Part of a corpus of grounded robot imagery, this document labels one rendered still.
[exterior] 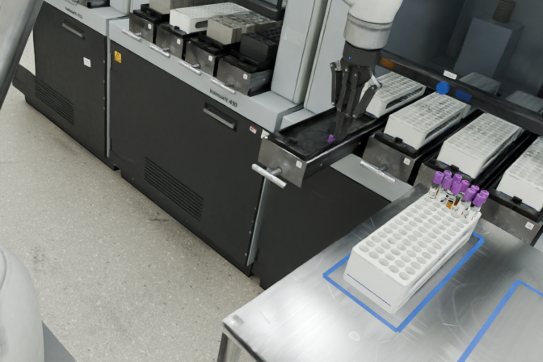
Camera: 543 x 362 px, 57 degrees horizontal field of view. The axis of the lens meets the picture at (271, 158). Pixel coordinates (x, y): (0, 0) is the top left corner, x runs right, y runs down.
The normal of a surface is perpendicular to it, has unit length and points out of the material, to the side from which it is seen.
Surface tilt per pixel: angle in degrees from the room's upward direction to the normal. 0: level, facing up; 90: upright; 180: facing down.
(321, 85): 90
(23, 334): 80
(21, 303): 70
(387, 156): 90
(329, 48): 90
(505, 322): 0
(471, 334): 0
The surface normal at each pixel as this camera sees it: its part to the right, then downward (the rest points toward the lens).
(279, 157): -0.64, 0.31
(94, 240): 0.18, -0.83
